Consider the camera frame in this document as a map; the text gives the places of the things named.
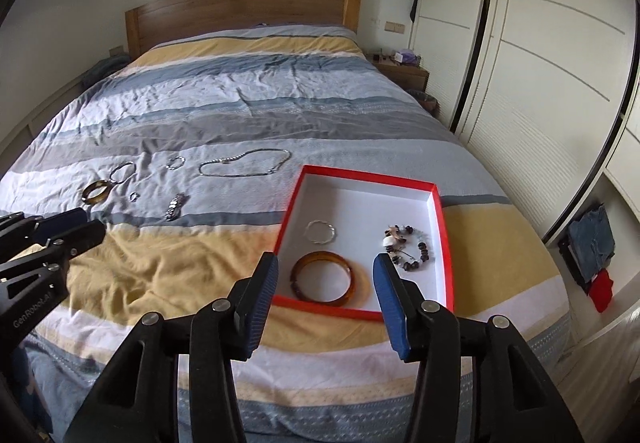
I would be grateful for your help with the blue jeans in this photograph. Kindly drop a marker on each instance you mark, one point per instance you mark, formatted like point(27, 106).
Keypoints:
point(592, 235)

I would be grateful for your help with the small clutter on nightstand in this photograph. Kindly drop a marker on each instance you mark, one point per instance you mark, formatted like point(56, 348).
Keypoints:
point(380, 58)

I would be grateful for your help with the wall switch plate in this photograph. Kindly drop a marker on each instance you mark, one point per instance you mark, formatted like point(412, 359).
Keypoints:
point(394, 27)

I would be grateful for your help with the purple tissue box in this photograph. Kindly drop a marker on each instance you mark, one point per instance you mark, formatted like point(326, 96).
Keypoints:
point(407, 57)

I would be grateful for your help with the dark amber bangle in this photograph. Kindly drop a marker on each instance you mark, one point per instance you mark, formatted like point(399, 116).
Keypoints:
point(295, 279)

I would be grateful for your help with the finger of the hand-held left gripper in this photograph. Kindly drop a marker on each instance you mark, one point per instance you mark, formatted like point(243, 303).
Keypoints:
point(85, 235)
point(65, 220)

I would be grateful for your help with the wooden nightstand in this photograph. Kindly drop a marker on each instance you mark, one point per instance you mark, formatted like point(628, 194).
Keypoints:
point(405, 75)

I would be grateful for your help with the thin silver bangle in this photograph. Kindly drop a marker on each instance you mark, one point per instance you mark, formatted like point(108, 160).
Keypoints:
point(111, 175)

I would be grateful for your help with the red jewelry box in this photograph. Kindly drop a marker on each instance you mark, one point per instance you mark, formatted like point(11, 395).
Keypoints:
point(360, 208)

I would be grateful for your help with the striped bed with wooden headboard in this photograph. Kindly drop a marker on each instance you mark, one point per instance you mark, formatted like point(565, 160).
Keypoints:
point(250, 98)

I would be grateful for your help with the dark wicker basket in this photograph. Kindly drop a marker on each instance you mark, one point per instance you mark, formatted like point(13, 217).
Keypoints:
point(427, 103)

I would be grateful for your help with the yellow-brown bangle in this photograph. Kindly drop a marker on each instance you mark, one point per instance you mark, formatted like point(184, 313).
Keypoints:
point(87, 197)

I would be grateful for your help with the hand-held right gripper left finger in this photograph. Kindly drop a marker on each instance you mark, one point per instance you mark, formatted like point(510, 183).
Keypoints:
point(260, 308)

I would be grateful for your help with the wooden headboard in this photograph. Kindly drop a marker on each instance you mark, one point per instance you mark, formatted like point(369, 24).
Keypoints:
point(240, 8)

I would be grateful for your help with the grey-blue folded blanket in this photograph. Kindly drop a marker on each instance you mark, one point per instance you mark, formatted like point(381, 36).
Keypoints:
point(105, 70)

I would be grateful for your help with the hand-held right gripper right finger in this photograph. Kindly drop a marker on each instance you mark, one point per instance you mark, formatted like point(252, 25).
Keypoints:
point(390, 303)

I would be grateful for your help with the red cloth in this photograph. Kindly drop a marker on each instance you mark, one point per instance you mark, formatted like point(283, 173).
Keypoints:
point(601, 290)

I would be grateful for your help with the wall socket plate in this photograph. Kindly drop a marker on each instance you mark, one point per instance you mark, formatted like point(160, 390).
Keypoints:
point(116, 50)

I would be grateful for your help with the white sliding wardrobe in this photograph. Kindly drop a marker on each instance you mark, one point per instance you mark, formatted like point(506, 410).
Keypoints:
point(540, 73)

